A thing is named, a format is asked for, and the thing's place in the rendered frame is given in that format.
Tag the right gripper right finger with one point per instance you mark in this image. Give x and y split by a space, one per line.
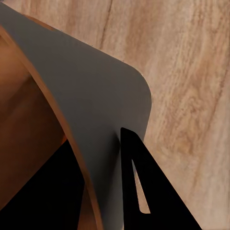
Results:
168 211

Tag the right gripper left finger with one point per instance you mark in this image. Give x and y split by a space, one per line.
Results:
51 199

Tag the trash can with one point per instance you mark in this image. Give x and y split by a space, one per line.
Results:
51 85

